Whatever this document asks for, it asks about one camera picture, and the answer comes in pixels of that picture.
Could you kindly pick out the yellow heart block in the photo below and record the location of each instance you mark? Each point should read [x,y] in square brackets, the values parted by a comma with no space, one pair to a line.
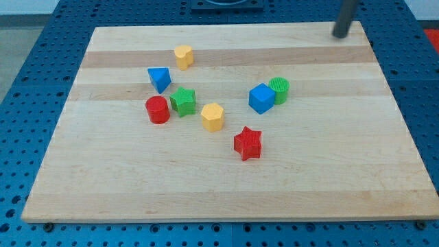
[184,56]

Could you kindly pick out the yellow hexagon block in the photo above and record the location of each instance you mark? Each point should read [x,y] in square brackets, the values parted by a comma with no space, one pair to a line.
[212,117]

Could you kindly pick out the red star block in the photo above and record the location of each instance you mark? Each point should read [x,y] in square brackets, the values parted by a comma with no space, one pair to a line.
[248,143]

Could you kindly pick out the green star block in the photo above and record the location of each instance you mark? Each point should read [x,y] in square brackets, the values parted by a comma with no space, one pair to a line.
[183,101]

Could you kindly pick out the blue cube block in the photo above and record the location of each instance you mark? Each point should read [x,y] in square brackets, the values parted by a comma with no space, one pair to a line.
[261,98]

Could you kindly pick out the light wooden board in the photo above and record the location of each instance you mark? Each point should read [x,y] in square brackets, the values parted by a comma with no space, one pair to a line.
[337,150]

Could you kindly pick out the red cylinder block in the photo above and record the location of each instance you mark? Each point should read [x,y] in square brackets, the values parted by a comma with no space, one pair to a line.
[157,109]

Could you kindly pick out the green cylinder block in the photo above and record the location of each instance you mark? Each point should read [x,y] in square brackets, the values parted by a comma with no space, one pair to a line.
[281,88]

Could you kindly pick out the blue triangle block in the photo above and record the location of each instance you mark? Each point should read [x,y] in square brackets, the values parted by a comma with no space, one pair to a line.
[160,78]

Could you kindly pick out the red object at right edge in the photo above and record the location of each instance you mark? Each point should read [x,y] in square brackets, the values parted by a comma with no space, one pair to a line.
[433,36]

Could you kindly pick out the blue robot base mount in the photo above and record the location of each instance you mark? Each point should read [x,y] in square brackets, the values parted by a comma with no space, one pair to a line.
[226,5]

